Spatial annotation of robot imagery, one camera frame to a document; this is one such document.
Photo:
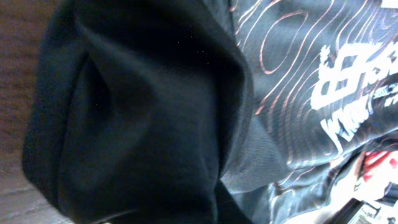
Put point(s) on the black printed jersey shirt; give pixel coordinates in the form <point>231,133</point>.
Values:
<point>210,111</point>

